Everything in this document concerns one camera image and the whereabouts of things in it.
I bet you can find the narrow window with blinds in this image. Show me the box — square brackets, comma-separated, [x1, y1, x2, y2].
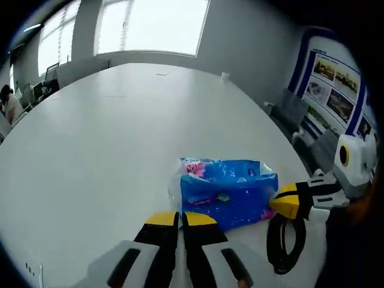
[37, 17, 76, 76]

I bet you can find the white power strip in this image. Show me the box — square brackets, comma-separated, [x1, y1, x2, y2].
[23, 260, 45, 280]

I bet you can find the wide window with blinds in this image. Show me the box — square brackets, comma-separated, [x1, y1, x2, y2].
[94, 0, 211, 58]

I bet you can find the black cable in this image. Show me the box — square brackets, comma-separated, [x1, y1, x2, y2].
[266, 209, 308, 276]

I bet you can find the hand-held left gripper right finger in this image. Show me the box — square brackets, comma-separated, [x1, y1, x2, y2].
[182, 211, 272, 288]

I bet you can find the blue framed wall poster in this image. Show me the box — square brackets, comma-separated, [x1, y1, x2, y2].
[287, 26, 376, 142]

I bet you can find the black office chair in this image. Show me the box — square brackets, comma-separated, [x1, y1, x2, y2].
[44, 62, 61, 91]

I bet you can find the dark grey chair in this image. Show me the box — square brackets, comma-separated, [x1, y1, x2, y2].
[292, 130, 340, 178]
[269, 89, 310, 133]

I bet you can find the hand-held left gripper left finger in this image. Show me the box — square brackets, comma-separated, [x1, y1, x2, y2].
[86, 211, 180, 288]

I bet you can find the blue tissue pack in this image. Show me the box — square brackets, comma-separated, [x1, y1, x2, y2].
[167, 156, 280, 234]

